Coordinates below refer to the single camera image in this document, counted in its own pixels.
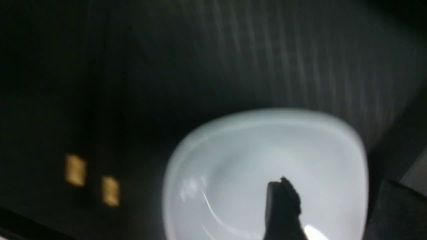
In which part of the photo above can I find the black plastic serving tray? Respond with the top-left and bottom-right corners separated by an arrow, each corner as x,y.
1,0 -> 426,240

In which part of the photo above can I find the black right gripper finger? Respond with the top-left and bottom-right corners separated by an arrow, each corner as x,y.
264,177 -> 307,240

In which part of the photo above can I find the white square dish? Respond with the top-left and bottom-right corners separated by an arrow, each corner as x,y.
162,108 -> 369,240

